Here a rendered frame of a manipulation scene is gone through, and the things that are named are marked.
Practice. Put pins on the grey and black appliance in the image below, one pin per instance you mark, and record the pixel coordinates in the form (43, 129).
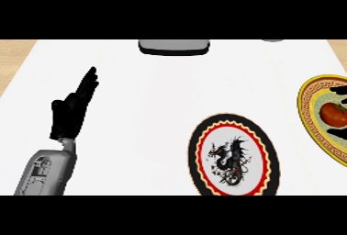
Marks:
(173, 46)

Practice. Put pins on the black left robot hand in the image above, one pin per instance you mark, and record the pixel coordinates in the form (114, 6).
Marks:
(68, 119)

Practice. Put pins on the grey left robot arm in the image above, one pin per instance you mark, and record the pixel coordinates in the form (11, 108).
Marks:
(48, 171)

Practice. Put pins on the black-rimmed dragon plate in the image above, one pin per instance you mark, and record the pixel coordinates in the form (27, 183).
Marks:
(234, 156)

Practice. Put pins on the small grey object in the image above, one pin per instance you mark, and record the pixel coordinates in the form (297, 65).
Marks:
(272, 40)

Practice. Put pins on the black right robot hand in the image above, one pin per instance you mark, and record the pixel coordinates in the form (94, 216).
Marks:
(339, 134)

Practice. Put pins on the red tomato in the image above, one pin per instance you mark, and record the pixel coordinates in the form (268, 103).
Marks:
(334, 114)

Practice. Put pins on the yellow patterned plate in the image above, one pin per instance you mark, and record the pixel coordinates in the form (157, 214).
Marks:
(312, 116)

